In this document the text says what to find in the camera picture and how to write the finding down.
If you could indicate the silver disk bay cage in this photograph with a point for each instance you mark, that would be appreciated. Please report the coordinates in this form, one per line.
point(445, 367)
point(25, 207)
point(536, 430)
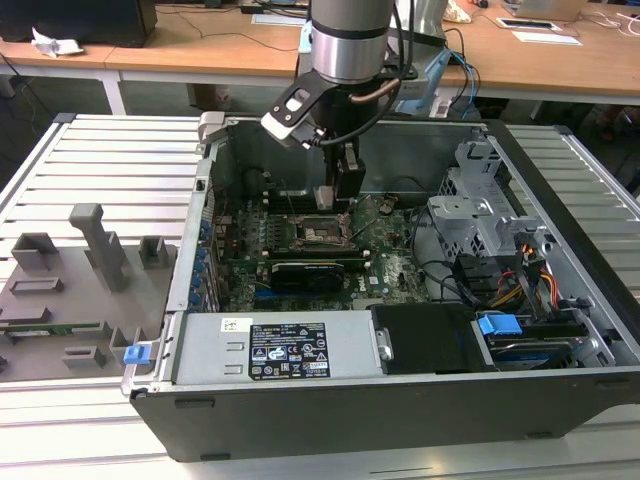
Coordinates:
point(465, 220)

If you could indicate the brown cardboard box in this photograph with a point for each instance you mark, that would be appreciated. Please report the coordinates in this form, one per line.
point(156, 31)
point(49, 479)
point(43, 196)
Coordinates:
point(210, 97)

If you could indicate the RAM slot white clips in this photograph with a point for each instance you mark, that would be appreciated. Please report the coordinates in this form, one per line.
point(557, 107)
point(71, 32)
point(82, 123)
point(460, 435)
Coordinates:
point(280, 203)
point(280, 196)
point(280, 255)

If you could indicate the gray parts rack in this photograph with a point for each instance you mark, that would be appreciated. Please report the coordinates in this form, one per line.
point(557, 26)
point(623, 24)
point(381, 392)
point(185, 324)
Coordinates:
point(75, 300)

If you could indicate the silver coin battery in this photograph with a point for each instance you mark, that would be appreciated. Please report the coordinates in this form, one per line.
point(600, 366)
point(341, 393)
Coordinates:
point(386, 206)

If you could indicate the hard disk in blue carrier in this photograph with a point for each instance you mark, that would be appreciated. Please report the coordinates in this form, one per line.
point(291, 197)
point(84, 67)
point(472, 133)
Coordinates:
point(500, 327)

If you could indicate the black computer box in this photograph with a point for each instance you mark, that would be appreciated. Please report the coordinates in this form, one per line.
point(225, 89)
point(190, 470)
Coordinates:
point(75, 20)

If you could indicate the crumpled white paper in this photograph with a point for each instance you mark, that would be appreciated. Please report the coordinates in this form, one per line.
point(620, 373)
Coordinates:
point(55, 45)

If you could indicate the silver power supply with label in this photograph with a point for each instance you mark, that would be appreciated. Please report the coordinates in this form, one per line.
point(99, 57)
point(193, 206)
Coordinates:
point(210, 350)

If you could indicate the green motherboard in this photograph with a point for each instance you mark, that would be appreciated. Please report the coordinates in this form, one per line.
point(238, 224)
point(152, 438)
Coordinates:
point(395, 270)

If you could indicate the white paper sheet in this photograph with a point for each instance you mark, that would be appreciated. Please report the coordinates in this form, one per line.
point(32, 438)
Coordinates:
point(547, 38)
point(272, 20)

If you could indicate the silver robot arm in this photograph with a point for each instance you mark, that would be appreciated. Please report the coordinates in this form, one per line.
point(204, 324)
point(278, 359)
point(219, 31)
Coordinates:
point(345, 55)

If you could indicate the wooden desk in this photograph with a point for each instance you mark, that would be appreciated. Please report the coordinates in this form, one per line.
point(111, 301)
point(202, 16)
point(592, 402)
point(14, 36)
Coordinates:
point(550, 65)
point(200, 55)

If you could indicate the blue case latch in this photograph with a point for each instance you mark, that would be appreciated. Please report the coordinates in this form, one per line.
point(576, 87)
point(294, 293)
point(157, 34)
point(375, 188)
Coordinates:
point(136, 355)

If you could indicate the open black PC case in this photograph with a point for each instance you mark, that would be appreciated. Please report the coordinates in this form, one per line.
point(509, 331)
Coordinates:
point(350, 425)

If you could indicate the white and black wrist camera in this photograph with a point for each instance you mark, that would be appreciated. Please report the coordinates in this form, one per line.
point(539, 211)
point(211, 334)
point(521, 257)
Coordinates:
point(290, 112)

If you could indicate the blue expansion slot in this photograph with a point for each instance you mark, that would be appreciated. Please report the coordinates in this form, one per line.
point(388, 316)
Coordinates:
point(265, 300)

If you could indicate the CPU socket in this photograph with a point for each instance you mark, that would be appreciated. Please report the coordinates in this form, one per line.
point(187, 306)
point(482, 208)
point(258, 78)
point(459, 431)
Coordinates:
point(325, 248)

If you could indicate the silver laptop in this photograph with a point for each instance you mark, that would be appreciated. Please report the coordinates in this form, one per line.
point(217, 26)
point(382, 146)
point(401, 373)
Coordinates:
point(545, 9)

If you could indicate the beige patterned bag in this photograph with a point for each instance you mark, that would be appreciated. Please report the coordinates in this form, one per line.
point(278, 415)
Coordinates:
point(457, 11)

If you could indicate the green RAM stick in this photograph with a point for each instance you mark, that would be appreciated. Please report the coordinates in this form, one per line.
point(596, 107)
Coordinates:
point(60, 328)

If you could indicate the black graphics card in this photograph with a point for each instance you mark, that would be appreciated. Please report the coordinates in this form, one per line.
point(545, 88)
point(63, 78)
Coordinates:
point(310, 277)

